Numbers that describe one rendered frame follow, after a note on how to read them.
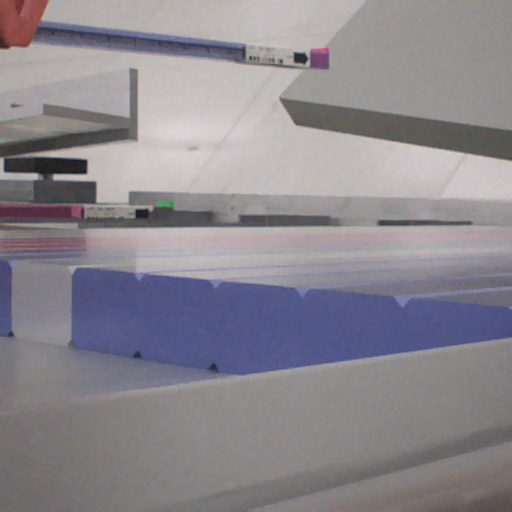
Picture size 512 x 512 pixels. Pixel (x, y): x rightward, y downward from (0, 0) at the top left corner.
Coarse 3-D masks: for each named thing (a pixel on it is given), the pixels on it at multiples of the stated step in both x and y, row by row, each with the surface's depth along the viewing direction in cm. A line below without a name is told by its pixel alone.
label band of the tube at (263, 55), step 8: (248, 48) 74; (256, 48) 74; (264, 48) 75; (272, 48) 76; (280, 48) 76; (248, 56) 74; (256, 56) 74; (264, 56) 75; (272, 56) 76; (280, 56) 76; (288, 56) 77; (296, 56) 77; (304, 56) 78; (256, 64) 76; (264, 64) 76; (272, 64) 76; (280, 64) 76; (288, 64) 77; (296, 64) 77; (304, 64) 78
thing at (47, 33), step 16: (0, 32) 61; (48, 32) 63; (64, 32) 64; (80, 32) 64; (96, 32) 65; (112, 32) 66; (128, 32) 67; (144, 32) 68; (80, 48) 66; (96, 48) 66; (112, 48) 66; (128, 48) 67; (144, 48) 68; (160, 48) 69; (176, 48) 70; (192, 48) 70; (208, 48) 71; (224, 48) 72; (240, 48) 73; (320, 64) 79
